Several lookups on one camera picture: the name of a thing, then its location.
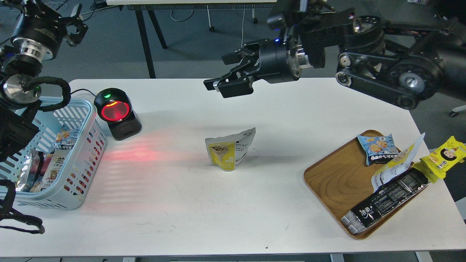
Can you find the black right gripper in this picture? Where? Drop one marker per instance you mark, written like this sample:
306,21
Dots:
275,61

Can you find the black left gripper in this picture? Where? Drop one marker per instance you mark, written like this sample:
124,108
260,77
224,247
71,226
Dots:
37,24

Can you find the yellow white nut pouch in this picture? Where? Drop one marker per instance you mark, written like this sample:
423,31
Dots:
226,152

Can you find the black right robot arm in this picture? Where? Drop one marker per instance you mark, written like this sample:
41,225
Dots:
400,64

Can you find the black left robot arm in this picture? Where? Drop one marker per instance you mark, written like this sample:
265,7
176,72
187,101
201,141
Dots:
20,91

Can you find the light blue plastic basket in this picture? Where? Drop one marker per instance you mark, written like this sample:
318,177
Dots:
73,181

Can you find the snacks inside basket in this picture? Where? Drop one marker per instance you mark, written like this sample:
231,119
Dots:
40,169

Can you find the blue snack packet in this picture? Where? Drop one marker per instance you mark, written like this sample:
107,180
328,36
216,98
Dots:
379,149

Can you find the yellow white snack pouch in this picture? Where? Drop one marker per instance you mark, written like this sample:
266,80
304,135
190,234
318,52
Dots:
397,165

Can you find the black long snack package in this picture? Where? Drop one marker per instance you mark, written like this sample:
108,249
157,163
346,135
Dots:
385,200

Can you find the yellow cartoon snack packet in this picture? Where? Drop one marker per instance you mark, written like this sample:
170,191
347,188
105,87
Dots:
437,163

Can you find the black leg background table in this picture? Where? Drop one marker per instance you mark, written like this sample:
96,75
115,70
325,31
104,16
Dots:
138,6

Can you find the black barcode scanner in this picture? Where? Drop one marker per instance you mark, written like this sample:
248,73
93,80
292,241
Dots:
115,108

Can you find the wooden tray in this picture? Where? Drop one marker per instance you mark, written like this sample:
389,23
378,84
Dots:
342,179

